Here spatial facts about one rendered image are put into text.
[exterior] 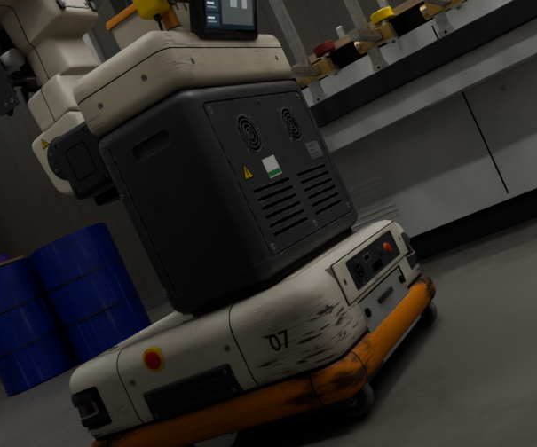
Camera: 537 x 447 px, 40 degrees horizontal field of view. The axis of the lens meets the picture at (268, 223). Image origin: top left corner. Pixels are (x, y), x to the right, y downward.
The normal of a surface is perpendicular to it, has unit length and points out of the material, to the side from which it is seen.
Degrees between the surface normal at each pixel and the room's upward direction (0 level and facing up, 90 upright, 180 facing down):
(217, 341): 90
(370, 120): 90
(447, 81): 90
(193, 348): 84
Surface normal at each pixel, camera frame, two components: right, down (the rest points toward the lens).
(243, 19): 0.90, 0.05
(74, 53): 0.73, -0.49
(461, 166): -0.44, 0.21
